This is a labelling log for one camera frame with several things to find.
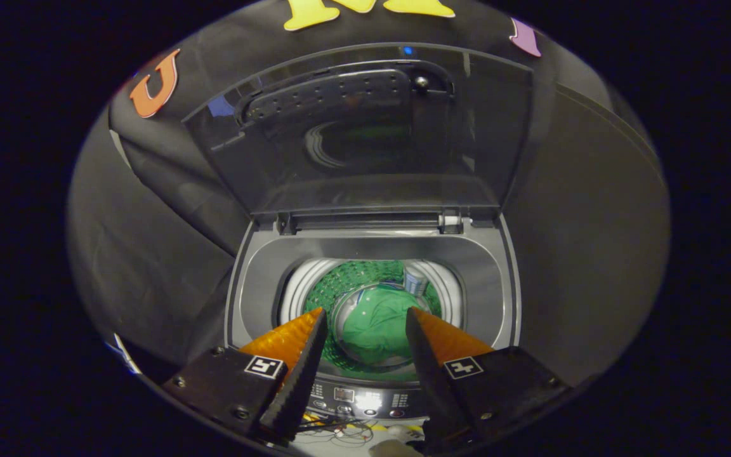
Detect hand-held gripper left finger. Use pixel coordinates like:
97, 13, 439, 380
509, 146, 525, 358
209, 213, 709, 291
162, 308, 329, 445

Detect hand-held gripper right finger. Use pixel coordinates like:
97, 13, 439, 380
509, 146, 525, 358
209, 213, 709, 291
405, 307, 570, 451

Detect green polo shirt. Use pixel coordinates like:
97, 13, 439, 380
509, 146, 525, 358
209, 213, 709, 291
340, 289, 425, 367

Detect grey washing machine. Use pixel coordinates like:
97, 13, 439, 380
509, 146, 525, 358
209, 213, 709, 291
181, 43, 534, 425

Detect dark washing machine lid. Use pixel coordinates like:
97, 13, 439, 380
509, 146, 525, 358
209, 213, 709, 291
181, 43, 534, 224

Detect black floor cables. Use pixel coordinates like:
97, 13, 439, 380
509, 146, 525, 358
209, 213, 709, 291
294, 413, 380, 446

